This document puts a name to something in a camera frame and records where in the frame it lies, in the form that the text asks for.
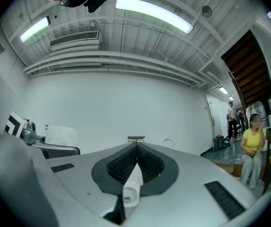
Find white ceiling air conditioner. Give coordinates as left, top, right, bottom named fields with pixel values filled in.
left=49, top=30, right=102, bottom=52

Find brown wooden staircase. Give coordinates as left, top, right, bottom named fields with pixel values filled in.
left=220, top=29, right=271, bottom=115

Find long ceiling light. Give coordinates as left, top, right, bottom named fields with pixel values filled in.
left=115, top=0, right=194, bottom=35
left=19, top=17, right=51, bottom=43

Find white crinkled plastic bag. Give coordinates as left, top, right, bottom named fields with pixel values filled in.
left=45, top=125, right=80, bottom=148

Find white ceiling pipes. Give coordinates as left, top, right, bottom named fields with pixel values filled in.
left=23, top=51, right=207, bottom=89

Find white door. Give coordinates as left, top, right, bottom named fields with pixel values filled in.
left=205, top=95, right=222, bottom=140

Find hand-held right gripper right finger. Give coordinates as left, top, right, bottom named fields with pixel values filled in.
left=123, top=143, right=264, bottom=227

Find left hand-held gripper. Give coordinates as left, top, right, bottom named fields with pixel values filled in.
left=4, top=111, right=81, bottom=160

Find round grey ceiling lamp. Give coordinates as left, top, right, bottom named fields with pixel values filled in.
left=201, top=5, right=213, bottom=17

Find clear water bottles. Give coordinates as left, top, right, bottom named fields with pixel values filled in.
left=246, top=101, right=269, bottom=129

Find metal toilet paper holder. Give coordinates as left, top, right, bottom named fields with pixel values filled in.
left=127, top=136, right=146, bottom=143

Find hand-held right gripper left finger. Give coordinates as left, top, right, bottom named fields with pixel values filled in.
left=37, top=143, right=138, bottom=227

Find low wooden platform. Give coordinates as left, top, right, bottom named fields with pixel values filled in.
left=215, top=160, right=243, bottom=177

